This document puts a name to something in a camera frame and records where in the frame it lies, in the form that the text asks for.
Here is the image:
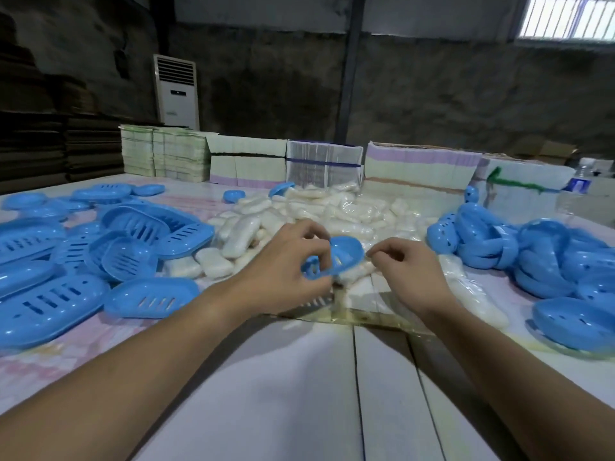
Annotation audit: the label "pile of blue slotted lids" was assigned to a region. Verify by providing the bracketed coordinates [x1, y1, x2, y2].
[0, 182, 216, 351]

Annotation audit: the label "dark metal pillar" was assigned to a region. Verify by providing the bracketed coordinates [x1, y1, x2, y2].
[334, 0, 368, 145]

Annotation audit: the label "brown cardboard box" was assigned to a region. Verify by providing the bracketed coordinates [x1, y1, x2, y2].
[514, 136, 577, 166]

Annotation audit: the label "white standing air conditioner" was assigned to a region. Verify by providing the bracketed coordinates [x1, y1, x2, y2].
[152, 54, 201, 132]

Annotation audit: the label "blue slotted plastic base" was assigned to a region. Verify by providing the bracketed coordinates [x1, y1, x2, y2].
[301, 236, 366, 280]

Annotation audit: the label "silver sheet bundle, blue band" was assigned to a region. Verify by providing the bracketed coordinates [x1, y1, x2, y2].
[286, 140, 365, 188]

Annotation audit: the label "clear plastic bag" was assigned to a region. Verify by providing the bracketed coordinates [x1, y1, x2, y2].
[283, 273, 433, 334]

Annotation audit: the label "person's left forearm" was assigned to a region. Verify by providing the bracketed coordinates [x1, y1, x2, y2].
[0, 287, 270, 461]

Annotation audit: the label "person's right hand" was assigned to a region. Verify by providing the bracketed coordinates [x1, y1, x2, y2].
[366, 237, 457, 322]

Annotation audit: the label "white sheet stack, green mark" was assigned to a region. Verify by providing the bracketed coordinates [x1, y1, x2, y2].
[473, 156, 577, 226]

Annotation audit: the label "stack of greenish paper sheets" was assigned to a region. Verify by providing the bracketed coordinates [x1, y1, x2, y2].
[119, 124, 217, 183]

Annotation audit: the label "pile of blue plastic lids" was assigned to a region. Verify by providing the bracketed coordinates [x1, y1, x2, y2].
[426, 202, 615, 353]

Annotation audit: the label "stacks of brown cardboard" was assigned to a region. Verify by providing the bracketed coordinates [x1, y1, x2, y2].
[0, 13, 160, 195]

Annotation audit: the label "person's left hand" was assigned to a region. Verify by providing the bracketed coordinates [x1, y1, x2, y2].
[230, 219, 337, 315]

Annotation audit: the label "pile of white soaps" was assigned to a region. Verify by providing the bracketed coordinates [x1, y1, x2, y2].
[163, 182, 509, 330]

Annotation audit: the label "row of stacked flat cartons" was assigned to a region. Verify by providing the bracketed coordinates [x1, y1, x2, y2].
[206, 134, 289, 190]

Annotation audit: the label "barred window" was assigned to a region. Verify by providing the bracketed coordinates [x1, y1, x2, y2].
[516, 0, 615, 43]

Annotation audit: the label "white carton stack, pink stripe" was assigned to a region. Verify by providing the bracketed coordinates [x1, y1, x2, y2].
[363, 141, 484, 207]

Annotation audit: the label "person's right forearm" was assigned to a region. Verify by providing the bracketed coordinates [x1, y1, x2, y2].
[422, 302, 615, 461]

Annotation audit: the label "clear water bottle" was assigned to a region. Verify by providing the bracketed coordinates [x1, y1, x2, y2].
[557, 163, 595, 222]

